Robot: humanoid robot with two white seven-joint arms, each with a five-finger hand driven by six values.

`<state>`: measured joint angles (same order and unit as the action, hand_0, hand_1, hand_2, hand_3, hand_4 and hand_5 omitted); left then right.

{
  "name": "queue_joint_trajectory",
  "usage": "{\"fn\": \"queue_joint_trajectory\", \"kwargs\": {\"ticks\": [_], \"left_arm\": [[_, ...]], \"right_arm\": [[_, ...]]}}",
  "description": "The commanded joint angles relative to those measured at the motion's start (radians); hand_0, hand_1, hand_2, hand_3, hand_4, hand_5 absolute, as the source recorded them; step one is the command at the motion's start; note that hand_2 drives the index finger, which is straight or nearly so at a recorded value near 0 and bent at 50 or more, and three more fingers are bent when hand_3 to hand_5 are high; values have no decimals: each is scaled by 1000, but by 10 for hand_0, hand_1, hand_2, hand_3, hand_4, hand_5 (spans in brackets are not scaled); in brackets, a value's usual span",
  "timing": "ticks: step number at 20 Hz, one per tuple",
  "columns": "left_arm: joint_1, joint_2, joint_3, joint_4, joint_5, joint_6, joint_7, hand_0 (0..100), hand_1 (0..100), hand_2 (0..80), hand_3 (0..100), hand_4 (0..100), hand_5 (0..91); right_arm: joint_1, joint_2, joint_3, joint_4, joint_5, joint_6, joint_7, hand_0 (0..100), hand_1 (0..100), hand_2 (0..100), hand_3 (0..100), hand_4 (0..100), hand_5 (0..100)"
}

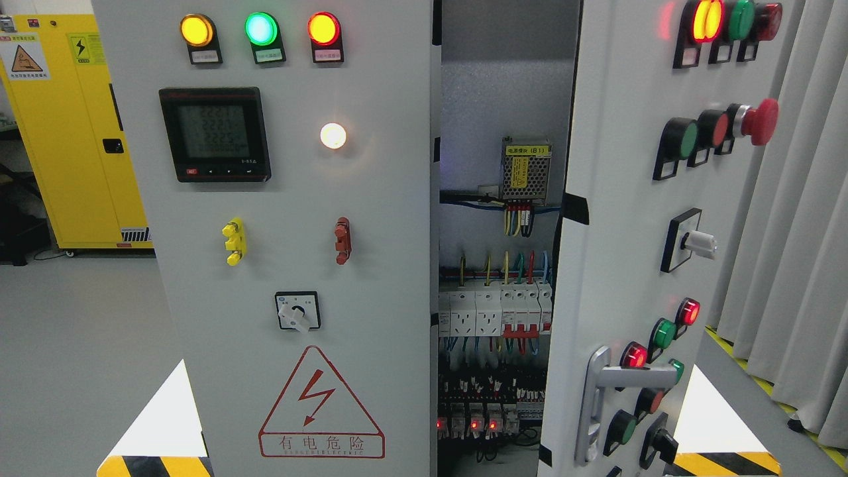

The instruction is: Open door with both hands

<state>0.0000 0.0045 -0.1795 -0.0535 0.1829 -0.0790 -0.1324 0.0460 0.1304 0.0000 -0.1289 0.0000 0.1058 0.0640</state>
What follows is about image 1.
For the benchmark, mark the grey cabinet door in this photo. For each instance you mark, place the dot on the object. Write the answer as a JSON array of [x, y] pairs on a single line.
[[376, 309], [650, 138]]

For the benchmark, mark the red test terminal block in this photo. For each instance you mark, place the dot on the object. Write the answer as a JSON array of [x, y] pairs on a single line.
[[343, 244]]

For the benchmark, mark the white breaker and socket row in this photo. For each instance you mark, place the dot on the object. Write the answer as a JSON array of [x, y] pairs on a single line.
[[512, 311]]

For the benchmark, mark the metal mesh power supply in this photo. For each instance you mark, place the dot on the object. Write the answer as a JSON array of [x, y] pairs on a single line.
[[525, 165]]

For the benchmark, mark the white glowing indicator lamp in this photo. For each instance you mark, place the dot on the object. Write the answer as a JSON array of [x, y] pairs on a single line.
[[333, 135]]

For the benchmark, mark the lower relay terminal row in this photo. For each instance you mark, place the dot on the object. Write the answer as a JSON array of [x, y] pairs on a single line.
[[476, 403]]

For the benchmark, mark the yellow test terminal block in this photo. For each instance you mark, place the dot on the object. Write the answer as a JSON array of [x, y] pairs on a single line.
[[235, 241]]

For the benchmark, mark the red electric danger sticker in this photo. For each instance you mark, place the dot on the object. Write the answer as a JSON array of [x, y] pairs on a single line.
[[317, 415]]

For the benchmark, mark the red indicator lamp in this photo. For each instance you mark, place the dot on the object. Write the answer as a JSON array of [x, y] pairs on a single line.
[[323, 28]]

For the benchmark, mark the black digital power meter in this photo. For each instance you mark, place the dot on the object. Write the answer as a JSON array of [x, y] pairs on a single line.
[[216, 134]]

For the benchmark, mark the green indicator lamp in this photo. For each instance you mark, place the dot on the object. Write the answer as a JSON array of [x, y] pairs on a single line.
[[261, 28]]

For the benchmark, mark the yellow indicator lamp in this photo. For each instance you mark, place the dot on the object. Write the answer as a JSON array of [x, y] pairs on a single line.
[[197, 30]]

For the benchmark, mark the red mushroom emergency button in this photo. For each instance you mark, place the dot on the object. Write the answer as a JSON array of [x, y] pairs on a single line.
[[757, 122]]

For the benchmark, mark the grey curtain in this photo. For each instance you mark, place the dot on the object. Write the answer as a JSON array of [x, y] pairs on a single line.
[[785, 311]]

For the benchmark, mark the yellow safety storage cabinet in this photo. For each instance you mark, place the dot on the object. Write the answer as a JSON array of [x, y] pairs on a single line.
[[55, 71]]

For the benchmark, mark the silver door handle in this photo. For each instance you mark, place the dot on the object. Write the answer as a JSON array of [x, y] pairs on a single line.
[[601, 375]]

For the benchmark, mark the white selector switch right door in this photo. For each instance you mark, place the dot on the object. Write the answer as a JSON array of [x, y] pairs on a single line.
[[683, 239]]

